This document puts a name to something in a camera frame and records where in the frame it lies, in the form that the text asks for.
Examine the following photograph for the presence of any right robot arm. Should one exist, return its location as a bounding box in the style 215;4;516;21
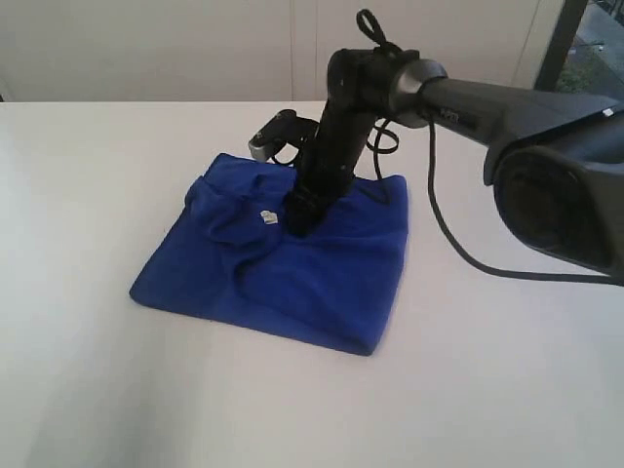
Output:
285;48;623;286

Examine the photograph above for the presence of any black window frame post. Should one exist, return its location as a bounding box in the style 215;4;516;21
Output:
533;0;588;92

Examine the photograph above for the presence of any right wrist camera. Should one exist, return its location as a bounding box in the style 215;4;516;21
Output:
248;109;319;166

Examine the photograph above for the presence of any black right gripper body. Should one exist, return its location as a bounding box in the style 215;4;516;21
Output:
293;101;375;205

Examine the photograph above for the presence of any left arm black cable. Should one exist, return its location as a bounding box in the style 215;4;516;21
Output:
355;8;406;58

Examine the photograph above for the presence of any blue towel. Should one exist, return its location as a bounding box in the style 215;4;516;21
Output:
130;153;409;356

